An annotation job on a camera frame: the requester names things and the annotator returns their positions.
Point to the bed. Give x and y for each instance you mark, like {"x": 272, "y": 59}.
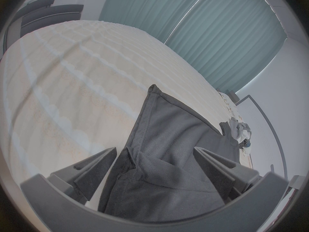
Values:
{"x": 72, "y": 81}

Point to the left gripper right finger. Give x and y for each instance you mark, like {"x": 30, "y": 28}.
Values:
{"x": 222, "y": 175}

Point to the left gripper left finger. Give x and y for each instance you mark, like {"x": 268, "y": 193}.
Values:
{"x": 94, "y": 173}

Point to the pile of clothes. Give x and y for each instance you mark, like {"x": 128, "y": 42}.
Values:
{"x": 239, "y": 129}

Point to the white printed pillow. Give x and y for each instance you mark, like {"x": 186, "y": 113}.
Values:
{"x": 229, "y": 105}

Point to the blue-green curtain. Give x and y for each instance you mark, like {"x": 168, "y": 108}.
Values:
{"x": 144, "y": 8}
{"x": 229, "y": 37}

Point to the black T-shirt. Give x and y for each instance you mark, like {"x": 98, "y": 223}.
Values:
{"x": 164, "y": 165}

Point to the grey bedside table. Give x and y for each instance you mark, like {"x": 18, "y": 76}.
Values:
{"x": 232, "y": 95}

